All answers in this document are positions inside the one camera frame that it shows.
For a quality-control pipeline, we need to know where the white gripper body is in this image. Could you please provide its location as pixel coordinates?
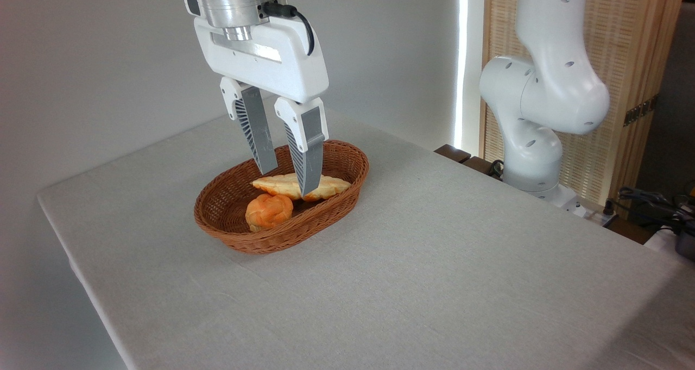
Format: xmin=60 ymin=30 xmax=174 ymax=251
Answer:
xmin=194 ymin=17 xmax=330 ymax=104

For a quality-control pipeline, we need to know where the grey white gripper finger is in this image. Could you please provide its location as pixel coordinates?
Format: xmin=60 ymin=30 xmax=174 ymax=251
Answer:
xmin=274 ymin=97 xmax=329 ymax=198
xmin=220 ymin=77 xmax=279 ymax=175

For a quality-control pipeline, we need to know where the long pale bread loaf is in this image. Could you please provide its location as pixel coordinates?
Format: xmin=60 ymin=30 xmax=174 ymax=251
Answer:
xmin=251 ymin=173 xmax=352 ymax=202

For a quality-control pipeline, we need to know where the round orange bread roll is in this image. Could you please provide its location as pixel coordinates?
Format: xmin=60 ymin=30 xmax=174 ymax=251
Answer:
xmin=245 ymin=193 xmax=294 ymax=233

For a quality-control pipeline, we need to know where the brown wicker basket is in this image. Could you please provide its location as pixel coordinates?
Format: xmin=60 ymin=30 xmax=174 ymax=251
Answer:
xmin=194 ymin=140 xmax=370 ymax=254

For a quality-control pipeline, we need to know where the dark wooden block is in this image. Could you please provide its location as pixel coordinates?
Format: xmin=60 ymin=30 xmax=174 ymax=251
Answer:
xmin=463 ymin=156 xmax=503 ymax=180
xmin=434 ymin=145 xmax=472 ymax=164

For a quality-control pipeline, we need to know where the light grey tablecloth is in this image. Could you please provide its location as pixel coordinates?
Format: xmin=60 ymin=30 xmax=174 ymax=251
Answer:
xmin=37 ymin=109 xmax=695 ymax=370

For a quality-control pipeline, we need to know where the dark metal screen hinge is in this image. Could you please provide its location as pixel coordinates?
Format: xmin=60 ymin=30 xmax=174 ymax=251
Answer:
xmin=623 ymin=94 xmax=659 ymax=127

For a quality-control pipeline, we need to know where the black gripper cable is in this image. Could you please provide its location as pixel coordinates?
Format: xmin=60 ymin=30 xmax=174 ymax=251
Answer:
xmin=263 ymin=1 xmax=315 ymax=56

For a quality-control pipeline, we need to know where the black cable bundle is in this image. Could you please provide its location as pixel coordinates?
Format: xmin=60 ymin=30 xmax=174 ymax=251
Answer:
xmin=611 ymin=186 xmax=695 ymax=235

